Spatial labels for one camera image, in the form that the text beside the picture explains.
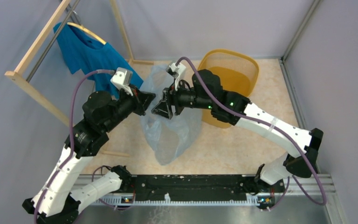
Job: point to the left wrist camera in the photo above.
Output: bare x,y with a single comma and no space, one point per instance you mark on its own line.
121,80

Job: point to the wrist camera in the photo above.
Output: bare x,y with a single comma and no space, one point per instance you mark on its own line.
177,71
121,80

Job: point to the aluminium frame rail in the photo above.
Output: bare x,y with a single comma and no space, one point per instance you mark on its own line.
261,200

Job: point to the wooden clothes hanger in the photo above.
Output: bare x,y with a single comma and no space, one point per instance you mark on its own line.
87,31

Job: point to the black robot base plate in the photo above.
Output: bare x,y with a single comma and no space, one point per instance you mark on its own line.
187,188

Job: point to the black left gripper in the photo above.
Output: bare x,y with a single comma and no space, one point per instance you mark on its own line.
141,100

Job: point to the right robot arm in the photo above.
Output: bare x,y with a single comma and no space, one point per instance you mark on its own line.
231,107

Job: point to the blue t-shirt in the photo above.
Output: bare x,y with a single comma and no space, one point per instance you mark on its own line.
84,53

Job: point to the yellow mesh trash bin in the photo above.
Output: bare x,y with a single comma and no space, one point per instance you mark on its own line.
237,72

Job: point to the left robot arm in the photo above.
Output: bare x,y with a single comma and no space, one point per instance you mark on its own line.
57,202

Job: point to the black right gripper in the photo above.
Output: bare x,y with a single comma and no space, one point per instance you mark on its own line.
163,108

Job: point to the light blue trash bag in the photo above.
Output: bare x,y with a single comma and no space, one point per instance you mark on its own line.
168,138

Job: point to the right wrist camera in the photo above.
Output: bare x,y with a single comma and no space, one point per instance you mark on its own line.
177,71

